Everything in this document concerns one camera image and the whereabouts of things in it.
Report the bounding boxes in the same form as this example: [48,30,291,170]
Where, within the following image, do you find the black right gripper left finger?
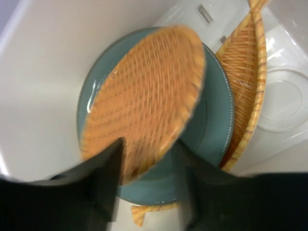
[0,138,125,231]

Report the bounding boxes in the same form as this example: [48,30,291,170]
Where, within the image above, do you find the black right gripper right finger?
[175,142,308,231]

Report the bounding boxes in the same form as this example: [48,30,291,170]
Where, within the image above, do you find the grey blue round plate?
[76,27,235,205]

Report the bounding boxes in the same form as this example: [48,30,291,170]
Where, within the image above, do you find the round orange woven plate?
[80,25,206,185]

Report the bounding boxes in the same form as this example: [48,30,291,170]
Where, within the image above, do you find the fish shaped woven plate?
[129,0,272,228]

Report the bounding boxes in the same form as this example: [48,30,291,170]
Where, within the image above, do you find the white plastic bin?
[0,0,308,231]

